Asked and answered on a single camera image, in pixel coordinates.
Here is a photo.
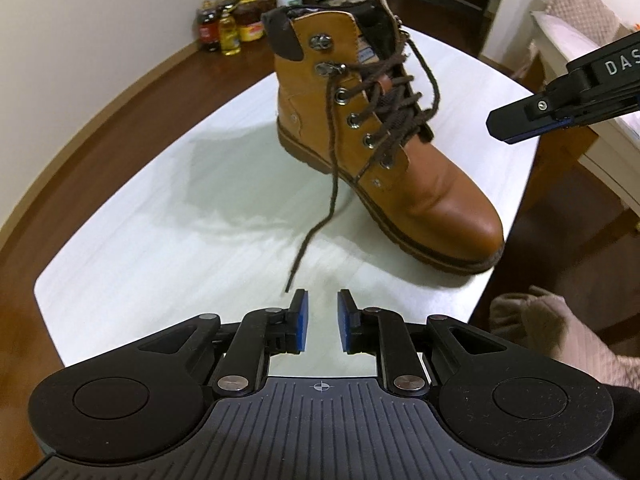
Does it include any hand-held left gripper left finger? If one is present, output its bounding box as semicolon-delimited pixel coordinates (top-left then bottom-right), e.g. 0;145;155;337
137;289;310;401

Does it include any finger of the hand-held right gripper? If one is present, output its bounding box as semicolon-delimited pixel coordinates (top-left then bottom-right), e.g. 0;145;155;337
486;87;640;143

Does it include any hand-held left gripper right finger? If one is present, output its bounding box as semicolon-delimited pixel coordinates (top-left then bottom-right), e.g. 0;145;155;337
336;289;503;401

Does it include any brown leather boot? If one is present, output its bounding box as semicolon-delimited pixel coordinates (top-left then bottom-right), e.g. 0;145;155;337
262;0;505;276

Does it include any dark brown shoelace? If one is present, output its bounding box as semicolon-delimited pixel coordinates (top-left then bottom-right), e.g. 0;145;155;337
284;30;441;295

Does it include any beige patterned pillow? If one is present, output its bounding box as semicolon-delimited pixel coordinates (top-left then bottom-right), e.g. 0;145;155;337
544;0;633;46

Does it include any white bed with wooden legs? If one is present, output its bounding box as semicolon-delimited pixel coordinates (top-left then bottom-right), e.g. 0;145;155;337
522;7;640;211

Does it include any dark wooden door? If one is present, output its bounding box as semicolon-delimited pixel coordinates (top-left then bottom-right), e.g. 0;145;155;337
407;0;513;56

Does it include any beige quilted cloth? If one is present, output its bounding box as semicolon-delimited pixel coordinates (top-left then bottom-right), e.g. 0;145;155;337
489;285;640;391

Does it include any group of cooking oil bottles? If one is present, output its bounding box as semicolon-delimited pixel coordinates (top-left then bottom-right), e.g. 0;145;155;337
195;0;276;56

